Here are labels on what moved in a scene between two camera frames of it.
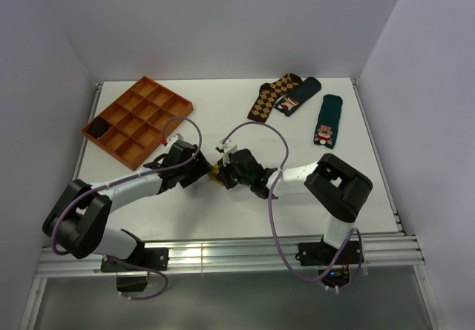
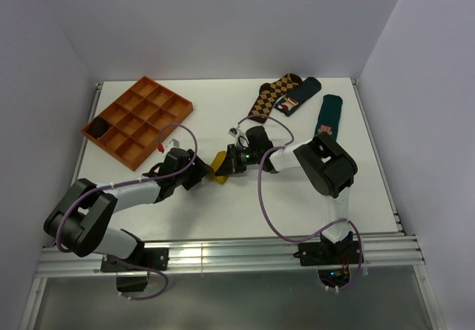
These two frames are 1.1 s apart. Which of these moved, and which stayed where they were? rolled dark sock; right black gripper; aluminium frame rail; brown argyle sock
Moved: right black gripper
Stayed: rolled dark sock; brown argyle sock; aluminium frame rail
